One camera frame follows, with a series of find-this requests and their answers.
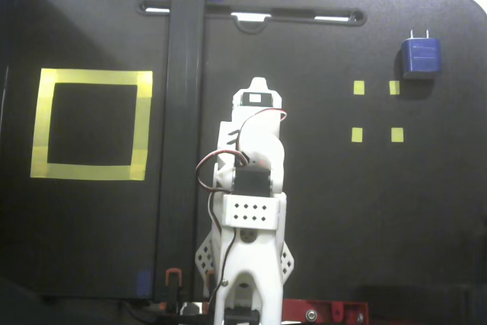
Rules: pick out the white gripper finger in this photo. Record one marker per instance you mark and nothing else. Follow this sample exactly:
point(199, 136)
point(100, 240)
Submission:
point(258, 83)

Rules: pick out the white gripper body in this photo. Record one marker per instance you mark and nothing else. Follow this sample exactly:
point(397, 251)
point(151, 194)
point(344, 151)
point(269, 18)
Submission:
point(257, 99)

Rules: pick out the blue white charger block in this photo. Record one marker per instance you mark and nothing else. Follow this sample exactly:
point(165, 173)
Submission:
point(420, 58)

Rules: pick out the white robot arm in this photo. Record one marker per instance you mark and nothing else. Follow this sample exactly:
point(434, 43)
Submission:
point(251, 256)

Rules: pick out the black flat bar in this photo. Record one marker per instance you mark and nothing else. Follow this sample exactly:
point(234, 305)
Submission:
point(182, 112)

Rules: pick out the yellow tape square outline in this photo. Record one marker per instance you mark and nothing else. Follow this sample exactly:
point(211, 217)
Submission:
point(91, 76)

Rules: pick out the orange black spring clamp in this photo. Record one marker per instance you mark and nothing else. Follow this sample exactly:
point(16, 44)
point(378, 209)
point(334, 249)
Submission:
point(210, 276)
point(173, 283)

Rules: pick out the blue tape patch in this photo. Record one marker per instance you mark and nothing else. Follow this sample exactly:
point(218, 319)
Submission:
point(144, 283)

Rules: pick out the red screw clamp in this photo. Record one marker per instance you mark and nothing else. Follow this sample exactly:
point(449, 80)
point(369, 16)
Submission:
point(335, 311)

